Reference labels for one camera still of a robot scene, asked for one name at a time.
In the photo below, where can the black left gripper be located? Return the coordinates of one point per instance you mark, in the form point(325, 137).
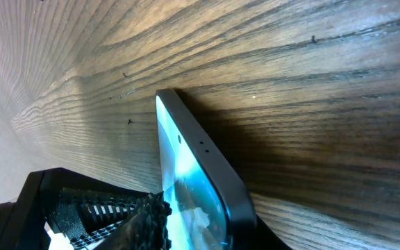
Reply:
point(85, 210)

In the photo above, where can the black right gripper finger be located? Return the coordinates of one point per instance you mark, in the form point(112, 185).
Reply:
point(144, 228)

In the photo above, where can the blue samsung galaxy phone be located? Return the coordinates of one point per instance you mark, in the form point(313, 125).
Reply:
point(211, 207)

